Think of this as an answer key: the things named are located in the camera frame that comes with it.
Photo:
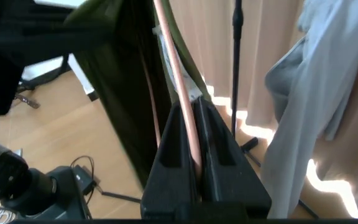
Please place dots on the pink clothes hanger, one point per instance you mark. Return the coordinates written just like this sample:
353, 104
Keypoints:
174, 62

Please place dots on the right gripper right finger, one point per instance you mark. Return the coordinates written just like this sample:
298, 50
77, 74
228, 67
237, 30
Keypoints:
238, 189

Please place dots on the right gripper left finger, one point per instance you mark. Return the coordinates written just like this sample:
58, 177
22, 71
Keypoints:
166, 193

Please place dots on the black clothes rack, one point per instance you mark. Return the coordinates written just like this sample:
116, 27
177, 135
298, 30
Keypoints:
236, 62

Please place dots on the pale grey shorts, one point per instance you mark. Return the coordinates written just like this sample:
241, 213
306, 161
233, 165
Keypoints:
306, 124

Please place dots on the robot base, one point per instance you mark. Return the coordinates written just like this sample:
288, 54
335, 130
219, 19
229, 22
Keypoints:
17, 183

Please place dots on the green garment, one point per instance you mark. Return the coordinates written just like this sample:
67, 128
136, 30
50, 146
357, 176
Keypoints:
126, 77

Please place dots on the black power adapter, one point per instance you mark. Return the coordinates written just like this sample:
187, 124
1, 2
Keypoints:
84, 179

